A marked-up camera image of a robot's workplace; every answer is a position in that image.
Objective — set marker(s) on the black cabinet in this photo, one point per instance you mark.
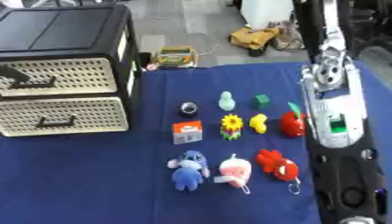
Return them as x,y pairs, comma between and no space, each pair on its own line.
61,29

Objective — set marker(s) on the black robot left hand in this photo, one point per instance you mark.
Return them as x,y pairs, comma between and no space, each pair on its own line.
13,73

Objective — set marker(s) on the yellow green box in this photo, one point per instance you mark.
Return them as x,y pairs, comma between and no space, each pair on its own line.
175,57

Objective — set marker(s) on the yellow sunflower toy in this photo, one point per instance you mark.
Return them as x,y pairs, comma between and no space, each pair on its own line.
232,125

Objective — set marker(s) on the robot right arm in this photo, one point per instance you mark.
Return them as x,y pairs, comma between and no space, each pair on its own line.
342,163

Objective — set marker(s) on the blue soft toy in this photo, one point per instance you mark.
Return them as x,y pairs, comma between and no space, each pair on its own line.
188,172

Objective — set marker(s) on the yellow banana toy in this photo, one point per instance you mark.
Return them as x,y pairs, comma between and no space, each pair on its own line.
259,123

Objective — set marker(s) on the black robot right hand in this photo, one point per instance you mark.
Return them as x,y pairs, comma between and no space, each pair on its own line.
309,26

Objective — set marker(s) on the black tape roll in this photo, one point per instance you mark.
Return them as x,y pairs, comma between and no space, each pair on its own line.
188,108

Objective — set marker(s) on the red apple toy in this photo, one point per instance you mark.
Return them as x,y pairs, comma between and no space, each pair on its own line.
292,125

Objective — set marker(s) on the white bin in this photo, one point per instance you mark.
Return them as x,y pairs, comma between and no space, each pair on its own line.
266,13

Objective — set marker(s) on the pale green pear toy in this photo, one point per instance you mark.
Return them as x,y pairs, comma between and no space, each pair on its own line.
226,102

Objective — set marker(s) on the patterned grey bag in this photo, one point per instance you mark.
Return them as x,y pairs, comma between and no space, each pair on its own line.
287,36

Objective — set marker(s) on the orange and grey box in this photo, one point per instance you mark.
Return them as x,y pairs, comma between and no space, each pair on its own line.
187,132

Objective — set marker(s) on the green cube block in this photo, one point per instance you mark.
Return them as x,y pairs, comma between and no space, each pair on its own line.
262,101

